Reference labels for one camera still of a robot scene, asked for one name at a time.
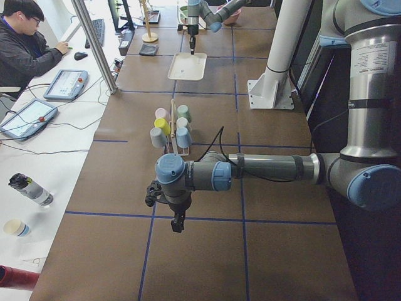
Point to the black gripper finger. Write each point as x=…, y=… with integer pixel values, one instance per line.
x=177, y=226
x=192, y=49

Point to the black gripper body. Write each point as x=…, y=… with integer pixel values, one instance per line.
x=177, y=207
x=192, y=31

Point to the green plastic cup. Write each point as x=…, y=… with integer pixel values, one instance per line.
x=183, y=111

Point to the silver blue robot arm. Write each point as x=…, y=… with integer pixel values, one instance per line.
x=364, y=170
x=200, y=9

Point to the beige rabbit tray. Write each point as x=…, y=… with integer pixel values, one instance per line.
x=186, y=66

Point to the blue plastic cup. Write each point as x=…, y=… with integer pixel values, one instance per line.
x=184, y=140

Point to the grey plastic cup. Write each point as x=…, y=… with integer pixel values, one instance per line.
x=158, y=138

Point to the pink plastic cup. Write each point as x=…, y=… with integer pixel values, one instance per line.
x=162, y=113

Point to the white plastic cup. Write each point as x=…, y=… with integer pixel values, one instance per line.
x=183, y=122

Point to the yellow plastic cup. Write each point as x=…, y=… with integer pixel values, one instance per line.
x=163, y=124

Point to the paper coffee cup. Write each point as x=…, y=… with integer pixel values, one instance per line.
x=16, y=227

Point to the green ceramic bowl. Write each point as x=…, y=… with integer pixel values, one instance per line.
x=183, y=14

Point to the pink ice bowl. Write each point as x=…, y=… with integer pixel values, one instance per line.
x=233, y=17

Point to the wooden mug tree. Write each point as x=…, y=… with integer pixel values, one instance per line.
x=148, y=37

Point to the grey folded cloth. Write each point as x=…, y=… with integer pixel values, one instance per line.
x=148, y=50

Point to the black box with label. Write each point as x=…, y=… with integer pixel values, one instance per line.
x=125, y=40

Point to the black keyboard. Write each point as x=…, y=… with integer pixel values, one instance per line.
x=99, y=27

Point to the black computer mouse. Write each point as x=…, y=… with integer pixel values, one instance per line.
x=79, y=55

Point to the upper teach pendant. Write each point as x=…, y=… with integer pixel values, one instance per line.
x=67, y=85

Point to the teach pendant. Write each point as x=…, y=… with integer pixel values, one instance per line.
x=28, y=121
x=67, y=85

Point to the clear water bottle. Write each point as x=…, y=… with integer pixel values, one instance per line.
x=31, y=189

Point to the lower teach pendant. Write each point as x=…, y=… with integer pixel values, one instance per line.
x=28, y=121

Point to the seated person black jacket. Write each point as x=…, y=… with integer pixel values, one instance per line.
x=24, y=50

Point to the red fire extinguisher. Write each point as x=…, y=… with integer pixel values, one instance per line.
x=18, y=279

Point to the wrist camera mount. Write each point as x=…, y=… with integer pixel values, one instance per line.
x=154, y=193

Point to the white wire cup rack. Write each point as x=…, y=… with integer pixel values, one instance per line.
x=175, y=148

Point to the white camera pole stand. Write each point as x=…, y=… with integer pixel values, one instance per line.
x=272, y=90

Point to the aluminium frame post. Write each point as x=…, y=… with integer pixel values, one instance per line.
x=95, y=46

